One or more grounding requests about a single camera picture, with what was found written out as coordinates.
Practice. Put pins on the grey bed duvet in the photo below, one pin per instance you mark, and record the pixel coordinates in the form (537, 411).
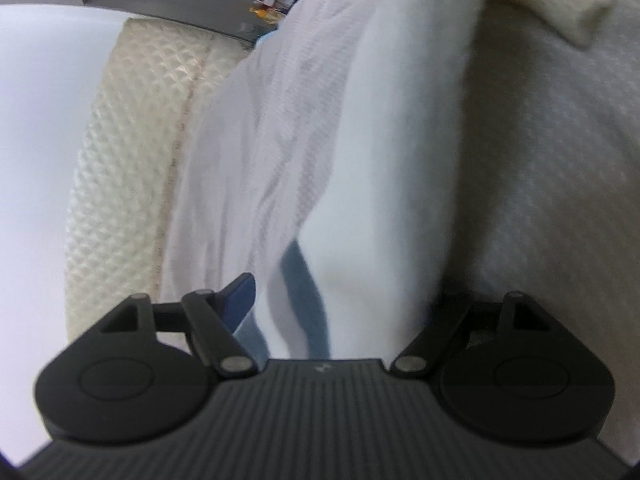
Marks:
(547, 199)

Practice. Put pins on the white sweater with blue stripes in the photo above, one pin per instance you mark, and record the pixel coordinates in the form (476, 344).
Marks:
(358, 279)

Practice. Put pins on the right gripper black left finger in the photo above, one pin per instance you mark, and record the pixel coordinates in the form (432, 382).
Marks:
(145, 369)

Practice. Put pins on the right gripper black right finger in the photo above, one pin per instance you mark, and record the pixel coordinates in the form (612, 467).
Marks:
(509, 371)

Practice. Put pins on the cream quilted headboard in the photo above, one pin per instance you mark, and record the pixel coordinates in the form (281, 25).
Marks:
(152, 93)

